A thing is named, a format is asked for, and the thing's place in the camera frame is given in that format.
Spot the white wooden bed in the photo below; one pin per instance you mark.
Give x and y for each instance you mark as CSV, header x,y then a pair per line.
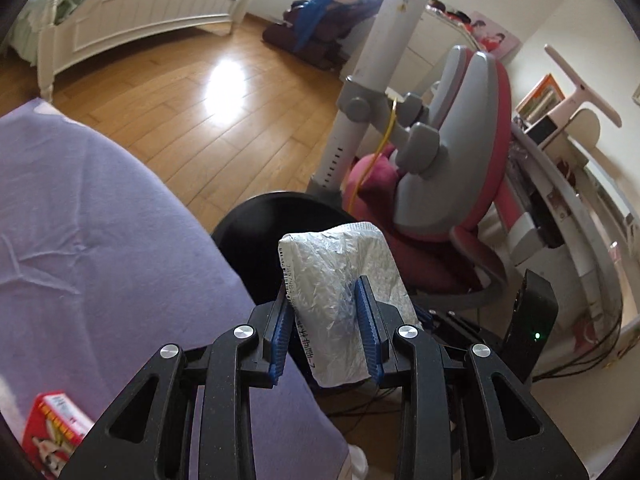
x,y
54,35

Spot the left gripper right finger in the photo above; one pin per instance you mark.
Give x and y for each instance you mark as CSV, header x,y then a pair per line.
x,y
464,414

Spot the black round trash bin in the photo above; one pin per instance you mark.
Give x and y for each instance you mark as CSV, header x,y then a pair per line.
x,y
248,236

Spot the red milk carton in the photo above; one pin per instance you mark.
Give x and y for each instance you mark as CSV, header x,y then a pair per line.
x,y
55,427

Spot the pink desk lamp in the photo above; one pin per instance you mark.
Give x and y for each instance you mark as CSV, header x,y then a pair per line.
x,y
583,93

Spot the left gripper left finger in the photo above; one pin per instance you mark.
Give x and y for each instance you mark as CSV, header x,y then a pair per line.
x,y
190,400

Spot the silver foil bag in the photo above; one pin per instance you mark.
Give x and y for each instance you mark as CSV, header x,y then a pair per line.
x,y
320,270

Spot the white pole stand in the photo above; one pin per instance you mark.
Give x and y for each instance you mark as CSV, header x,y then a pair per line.
x,y
363,102

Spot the framed red photo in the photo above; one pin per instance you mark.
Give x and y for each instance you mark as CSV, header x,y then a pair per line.
x,y
492,37

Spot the pink grey study chair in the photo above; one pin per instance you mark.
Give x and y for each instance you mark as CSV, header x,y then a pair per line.
x,y
439,169

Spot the dark massage chair with clothes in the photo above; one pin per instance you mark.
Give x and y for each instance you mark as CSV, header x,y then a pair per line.
x,y
312,30

